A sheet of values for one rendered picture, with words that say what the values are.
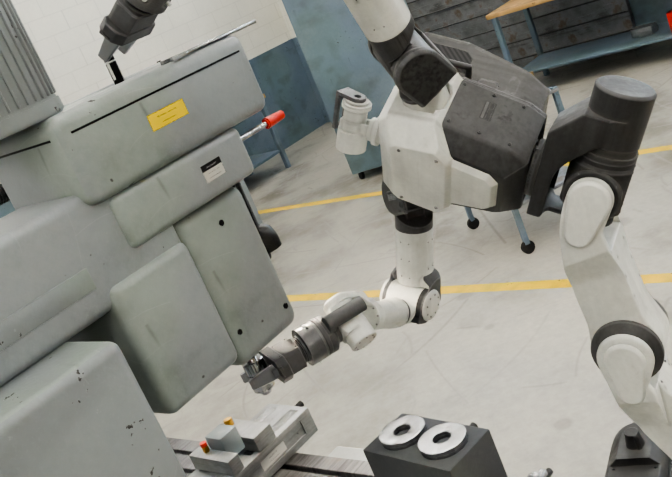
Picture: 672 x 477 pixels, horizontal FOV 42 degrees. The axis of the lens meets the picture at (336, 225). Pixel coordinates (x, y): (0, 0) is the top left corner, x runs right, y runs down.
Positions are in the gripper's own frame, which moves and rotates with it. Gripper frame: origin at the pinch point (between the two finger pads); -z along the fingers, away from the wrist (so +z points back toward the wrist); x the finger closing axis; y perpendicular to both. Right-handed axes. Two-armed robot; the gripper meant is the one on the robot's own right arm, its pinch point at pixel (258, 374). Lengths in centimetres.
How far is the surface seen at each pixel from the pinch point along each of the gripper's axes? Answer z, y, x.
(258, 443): -4.2, 21.3, -15.5
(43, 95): -15, -70, 18
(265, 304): 5.8, -15.8, 8.4
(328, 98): 272, 44, -554
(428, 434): 15.6, 10.7, 37.9
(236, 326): -2.0, -16.2, 12.0
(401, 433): 13.5, 12.0, 30.5
